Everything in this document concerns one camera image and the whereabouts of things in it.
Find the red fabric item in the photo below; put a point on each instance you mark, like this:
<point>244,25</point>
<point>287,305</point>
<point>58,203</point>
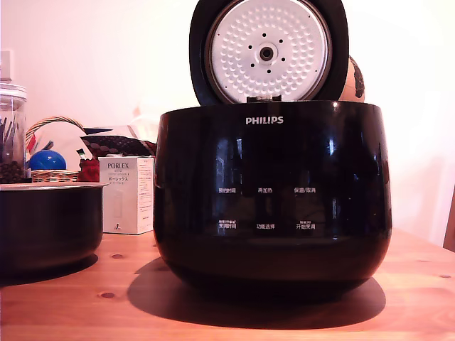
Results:
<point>89,171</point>

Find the clear glass jar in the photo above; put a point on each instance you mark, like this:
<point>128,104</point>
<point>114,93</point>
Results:
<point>12,142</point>

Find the rice cooker lid, dimpled plate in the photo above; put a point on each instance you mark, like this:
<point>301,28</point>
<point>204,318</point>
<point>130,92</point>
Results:
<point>266,49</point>

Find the white Porlex box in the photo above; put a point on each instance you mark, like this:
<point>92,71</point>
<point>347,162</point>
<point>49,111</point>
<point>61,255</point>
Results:
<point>122,199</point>

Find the brown patterned round object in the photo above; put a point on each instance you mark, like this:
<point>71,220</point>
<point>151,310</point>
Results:
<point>356,82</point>

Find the blue ball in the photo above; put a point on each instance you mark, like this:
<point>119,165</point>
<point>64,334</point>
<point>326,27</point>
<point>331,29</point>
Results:
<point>48,160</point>

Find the black Philips rice cooker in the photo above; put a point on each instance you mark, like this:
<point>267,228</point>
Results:
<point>270,213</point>

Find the dark metallic pot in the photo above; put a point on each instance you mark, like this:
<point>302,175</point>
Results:
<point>46,223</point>

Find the dark dotted patterned cloth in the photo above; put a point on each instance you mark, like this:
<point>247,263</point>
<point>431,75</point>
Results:
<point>117,144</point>

